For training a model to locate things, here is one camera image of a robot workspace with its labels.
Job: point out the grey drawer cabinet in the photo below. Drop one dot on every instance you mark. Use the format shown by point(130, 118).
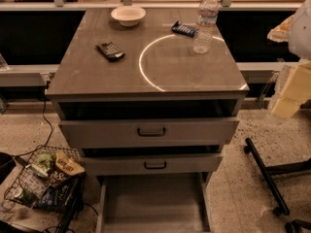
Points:
point(159, 77)

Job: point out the bottom open grey drawer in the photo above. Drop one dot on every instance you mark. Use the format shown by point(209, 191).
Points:
point(163, 203)

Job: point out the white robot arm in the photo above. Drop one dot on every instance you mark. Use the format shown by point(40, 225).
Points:
point(300, 35)

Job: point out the top grey drawer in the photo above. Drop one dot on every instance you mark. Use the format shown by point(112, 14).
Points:
point(138, 133)

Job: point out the middle grey drawer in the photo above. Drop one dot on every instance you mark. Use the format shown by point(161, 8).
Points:
point(152, 164)

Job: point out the blue rxbar snack bar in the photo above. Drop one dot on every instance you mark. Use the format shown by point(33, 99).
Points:
point(183, 29)

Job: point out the black rxbar chocolate bar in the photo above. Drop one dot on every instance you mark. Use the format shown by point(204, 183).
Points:
point(110, 51)

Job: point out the yellow chip bag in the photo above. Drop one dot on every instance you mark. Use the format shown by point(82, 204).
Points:
point(67, 165)

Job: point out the green snack packet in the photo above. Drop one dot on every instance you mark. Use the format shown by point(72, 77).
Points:
point(45, 161)

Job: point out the clear plastic water bottle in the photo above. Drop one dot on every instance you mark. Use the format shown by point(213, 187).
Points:
point(207, 14)

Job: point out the black wire basket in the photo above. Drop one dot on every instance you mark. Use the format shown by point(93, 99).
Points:
point(52, 192)

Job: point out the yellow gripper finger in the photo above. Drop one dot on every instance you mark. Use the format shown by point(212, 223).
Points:
point(293, 88)
point(281, 32)

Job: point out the white ceramic bowl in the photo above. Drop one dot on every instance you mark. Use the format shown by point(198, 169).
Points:
point(128, 15)

